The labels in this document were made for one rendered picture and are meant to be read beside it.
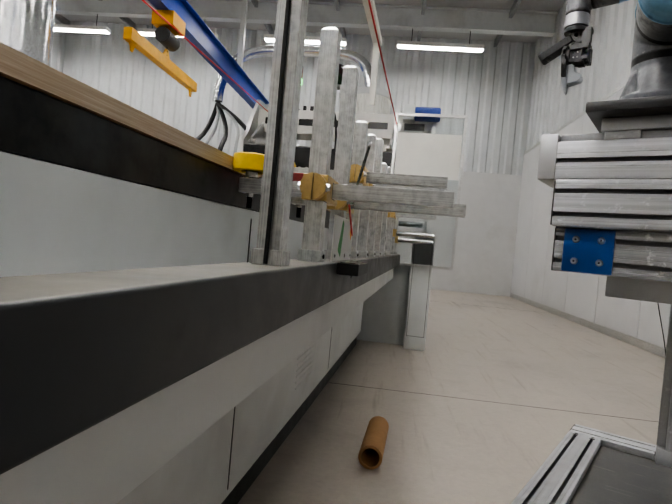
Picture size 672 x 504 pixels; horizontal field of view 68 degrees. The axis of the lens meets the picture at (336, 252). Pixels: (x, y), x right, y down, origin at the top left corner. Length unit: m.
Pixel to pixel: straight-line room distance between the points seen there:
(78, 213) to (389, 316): 3.37
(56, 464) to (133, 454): 0.09
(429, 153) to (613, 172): 2.80
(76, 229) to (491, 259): 9.82
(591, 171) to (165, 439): 0.86
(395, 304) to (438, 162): 1.12
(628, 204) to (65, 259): 0.91
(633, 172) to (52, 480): 0.97
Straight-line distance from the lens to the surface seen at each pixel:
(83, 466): 0.41
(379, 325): 3.92
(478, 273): 10.26
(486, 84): 10.78
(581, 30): 1.95
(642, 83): 1.10
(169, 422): 0.51
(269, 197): 0.70
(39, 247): 0.64
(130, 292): 0.34
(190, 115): 11.27
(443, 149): 3.79
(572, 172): 1.07
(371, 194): 0.99
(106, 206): 0.72
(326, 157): 0.97
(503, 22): 9.88
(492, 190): 10.36
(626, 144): 1.07
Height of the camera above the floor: 0.74
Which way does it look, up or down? 1 degrees down
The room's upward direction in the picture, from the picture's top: 5 degrees clockwise
